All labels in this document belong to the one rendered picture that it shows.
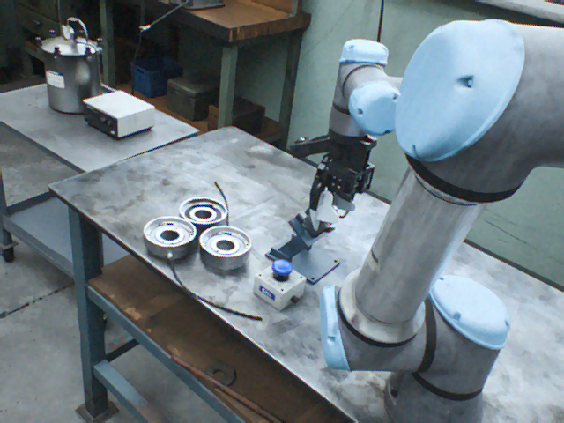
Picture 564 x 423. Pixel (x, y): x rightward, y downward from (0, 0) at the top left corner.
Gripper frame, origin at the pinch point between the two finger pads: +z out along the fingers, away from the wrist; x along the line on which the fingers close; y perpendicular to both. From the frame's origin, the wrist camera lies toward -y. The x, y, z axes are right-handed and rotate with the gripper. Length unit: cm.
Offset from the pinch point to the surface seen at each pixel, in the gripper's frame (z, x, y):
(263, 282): 7.8, -16.0, -0.7
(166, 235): 10.4, -16.6, -26.2
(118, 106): 16, 25, -95
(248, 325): 11.9, -23.1, 2.3
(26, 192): 92, 35, -178
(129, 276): 37, -11, -46
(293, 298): 9.9, -13.1, 4.8
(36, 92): 24, 21, -135
